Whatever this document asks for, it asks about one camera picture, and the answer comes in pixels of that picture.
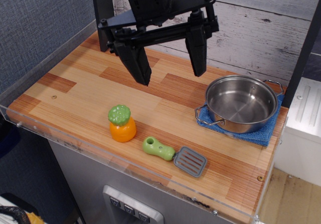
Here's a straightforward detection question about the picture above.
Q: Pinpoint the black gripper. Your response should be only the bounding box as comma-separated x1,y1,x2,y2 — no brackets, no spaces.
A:
98,0,219,86

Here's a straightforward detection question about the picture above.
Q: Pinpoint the green handled grey toy spatula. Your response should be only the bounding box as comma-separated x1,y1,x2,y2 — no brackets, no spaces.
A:
142,137,207,177

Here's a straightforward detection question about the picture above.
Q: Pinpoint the stainless steel pot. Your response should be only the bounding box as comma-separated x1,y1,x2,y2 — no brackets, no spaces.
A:
195,75,284,134

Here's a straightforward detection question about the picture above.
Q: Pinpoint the orange toy carrot green top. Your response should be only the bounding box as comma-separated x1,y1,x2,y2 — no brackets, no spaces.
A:
108,104,137,143

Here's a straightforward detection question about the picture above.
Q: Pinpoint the blue folded cloth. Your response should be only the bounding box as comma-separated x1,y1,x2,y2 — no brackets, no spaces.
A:
197,94,284,147

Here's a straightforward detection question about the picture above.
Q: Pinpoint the grey toy cabinet front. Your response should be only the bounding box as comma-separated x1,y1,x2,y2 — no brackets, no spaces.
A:
49,141,229,223

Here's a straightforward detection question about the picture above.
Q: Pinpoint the silver button control panel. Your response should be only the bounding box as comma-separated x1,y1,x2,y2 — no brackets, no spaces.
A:
103,185,165,223

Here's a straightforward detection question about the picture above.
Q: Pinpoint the white box right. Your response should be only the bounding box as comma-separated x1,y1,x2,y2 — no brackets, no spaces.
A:
274,77,320,186

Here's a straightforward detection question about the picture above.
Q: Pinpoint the black vertical post left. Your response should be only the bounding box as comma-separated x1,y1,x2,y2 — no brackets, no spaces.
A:
90,0,116,53

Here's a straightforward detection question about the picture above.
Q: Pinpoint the clear acrylic guard rail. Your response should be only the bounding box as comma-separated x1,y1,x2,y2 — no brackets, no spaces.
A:
1,24,288,223

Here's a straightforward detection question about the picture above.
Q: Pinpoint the dark vertical post right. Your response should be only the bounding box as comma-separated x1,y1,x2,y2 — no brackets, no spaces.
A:
282,0,320,108

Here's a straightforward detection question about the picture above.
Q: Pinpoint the black yellow braided cable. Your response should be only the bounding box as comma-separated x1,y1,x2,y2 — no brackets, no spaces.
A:
0,205,47,224

